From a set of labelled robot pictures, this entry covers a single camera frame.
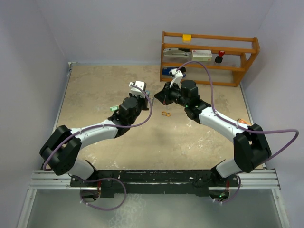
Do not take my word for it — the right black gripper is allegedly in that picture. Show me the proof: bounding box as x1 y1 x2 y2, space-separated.
154 81 189 107

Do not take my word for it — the orange S carabiner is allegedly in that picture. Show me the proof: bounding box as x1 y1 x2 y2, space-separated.
161 111 171 117

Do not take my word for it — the green tag key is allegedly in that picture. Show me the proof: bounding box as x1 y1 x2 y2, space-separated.
110 105 119 112

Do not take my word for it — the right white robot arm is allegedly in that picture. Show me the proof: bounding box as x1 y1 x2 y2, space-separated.
154 80 271 186

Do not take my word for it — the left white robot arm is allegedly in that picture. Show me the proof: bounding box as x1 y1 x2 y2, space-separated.
39 94 152 186

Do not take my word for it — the blue stapler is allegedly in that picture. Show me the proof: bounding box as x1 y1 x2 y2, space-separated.
161 67 186 77

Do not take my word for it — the grey stapler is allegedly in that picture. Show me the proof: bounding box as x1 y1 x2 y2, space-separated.
163 47 191 58

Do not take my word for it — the white cardboard box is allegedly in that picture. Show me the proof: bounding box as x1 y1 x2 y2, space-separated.
191 50 212 62

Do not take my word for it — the wooden shelf rack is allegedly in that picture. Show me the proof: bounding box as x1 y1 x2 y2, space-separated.
160 31 260 87

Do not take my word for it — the yellow box on shelf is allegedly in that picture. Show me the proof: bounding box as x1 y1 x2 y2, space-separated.
182 34 192 43

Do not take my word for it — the orange card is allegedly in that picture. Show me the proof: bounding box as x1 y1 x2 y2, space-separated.
237 118 251 126

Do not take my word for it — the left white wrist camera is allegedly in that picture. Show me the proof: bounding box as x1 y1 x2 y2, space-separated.
129 81 147 95

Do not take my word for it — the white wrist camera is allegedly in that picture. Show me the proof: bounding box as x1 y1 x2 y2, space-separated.
129 81 147 95
169 68 183 88

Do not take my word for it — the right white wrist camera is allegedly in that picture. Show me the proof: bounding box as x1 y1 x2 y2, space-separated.
169 68 183 88

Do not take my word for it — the black base frame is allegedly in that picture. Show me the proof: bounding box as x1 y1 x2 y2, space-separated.
70 170 238 198

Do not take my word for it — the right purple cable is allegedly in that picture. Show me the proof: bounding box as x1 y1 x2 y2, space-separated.
175 61 299 205

